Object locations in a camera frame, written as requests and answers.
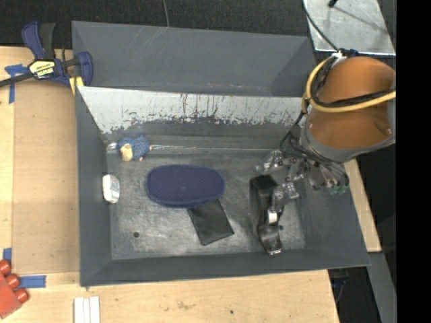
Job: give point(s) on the black stapler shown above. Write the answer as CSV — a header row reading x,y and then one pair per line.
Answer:
x,y
261,197

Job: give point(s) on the small white packet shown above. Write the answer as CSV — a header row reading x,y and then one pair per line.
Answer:
x,y
111,188

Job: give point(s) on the grey metal bin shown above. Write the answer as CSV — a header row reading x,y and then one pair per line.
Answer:
x,y
188,59

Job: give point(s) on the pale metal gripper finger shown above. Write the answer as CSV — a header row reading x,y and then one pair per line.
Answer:
x,y
273,161
290,191

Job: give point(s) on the black flat pouch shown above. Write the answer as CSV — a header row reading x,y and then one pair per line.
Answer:
x,y
212,224

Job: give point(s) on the blue toy animal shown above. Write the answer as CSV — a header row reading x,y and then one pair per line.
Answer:
x,y
137,146

